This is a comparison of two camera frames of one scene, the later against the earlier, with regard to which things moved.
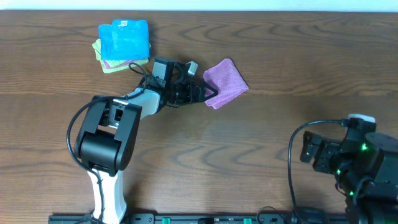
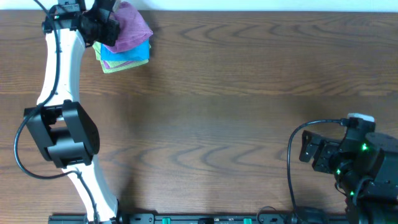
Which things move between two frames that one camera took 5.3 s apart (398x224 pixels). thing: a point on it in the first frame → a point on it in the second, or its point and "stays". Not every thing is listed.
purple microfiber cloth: x=228 y=81 → x=133 y=29
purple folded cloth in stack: x=109 y=67 stays
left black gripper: x=193 y=92 → x=106 y=30
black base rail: x=212 y=218 stays
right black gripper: x=319 y=156 stays
